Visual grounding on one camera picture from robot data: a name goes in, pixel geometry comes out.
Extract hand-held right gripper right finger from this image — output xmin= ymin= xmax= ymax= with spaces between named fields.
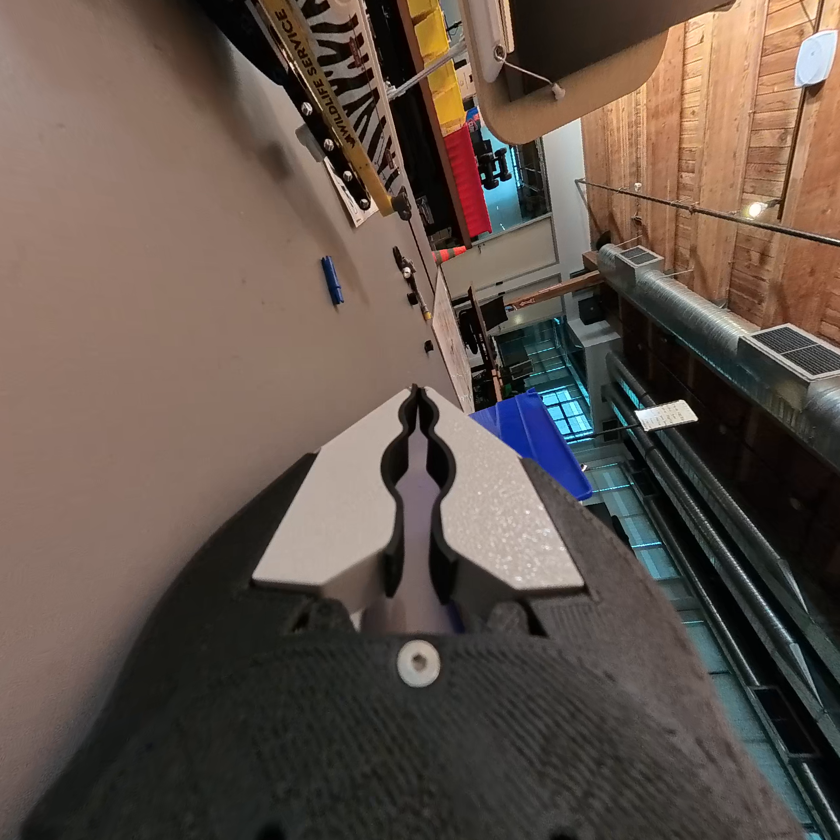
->
xmin=420 ymin=386 xmax=586 ymax=603

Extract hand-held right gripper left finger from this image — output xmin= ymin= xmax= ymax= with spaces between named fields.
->
xmin=251 ymin=386 xmax=421 ymax=601

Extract zebra striped lego helicopter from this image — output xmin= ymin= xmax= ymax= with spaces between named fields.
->
xmin=197 ymin=0 xmax=414 ymax=223

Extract blue plastic bin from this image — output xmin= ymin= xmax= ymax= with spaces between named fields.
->
xmin=469 ymin=387 xmax=595 ymax=503

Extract white hanging sign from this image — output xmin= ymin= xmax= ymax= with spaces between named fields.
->
xmin=635 ymin=399 xmax=698 ymax=433

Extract black ceiling pipes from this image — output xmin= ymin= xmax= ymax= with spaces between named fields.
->
xmin=604 ymin=351 xmax=840 ymax=756

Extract zebra sticker sheet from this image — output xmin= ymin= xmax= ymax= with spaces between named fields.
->
xmin=322 ymin=154 xmax=382 ymax=228

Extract row of red yellow bins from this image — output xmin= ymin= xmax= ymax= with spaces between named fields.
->
xmin=394 ymin=0 xmax=493 ymax=240

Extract black metal tie rod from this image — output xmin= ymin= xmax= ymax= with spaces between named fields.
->
xmin=574 ymin=178 xmax=840 ymax=249

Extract white lamp bar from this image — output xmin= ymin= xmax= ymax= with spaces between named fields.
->
xmin=459 ymin=0 xmax=516 ymax=83

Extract silver air duct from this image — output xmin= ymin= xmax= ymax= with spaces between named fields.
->
xmin=597 ymin=243 xmax=840 ymax=470

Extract white wall access point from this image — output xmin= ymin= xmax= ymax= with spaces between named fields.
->
xmin=794 ymin=29 xmax=840 ymax=88

